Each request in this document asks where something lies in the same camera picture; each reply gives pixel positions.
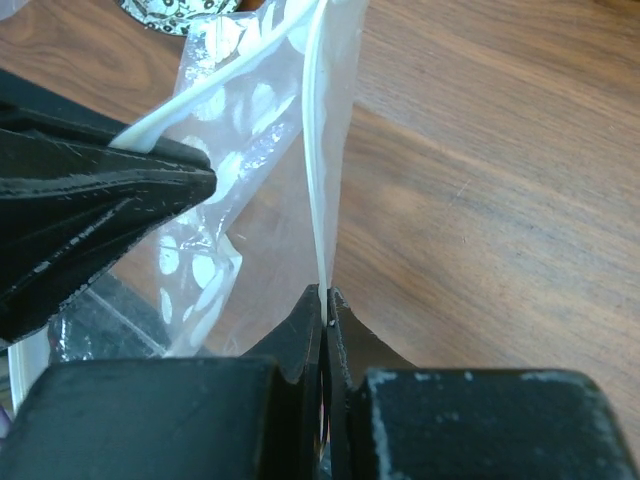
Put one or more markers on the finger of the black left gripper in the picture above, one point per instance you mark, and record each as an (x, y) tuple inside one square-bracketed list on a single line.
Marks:
[(58, 236), (51, 144)]

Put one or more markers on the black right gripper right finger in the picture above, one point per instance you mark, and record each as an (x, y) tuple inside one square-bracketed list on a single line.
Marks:
[(392, 420)]

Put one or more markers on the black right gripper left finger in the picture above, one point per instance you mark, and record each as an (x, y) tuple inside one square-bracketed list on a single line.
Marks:
[(256, 416)]

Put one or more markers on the clear polka dot zip bag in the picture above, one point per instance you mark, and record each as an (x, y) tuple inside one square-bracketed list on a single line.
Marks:
[(267, 97)]

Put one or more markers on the floral patterned ceramic bowl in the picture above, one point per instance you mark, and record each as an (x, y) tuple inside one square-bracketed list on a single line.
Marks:
[(174, 17)]

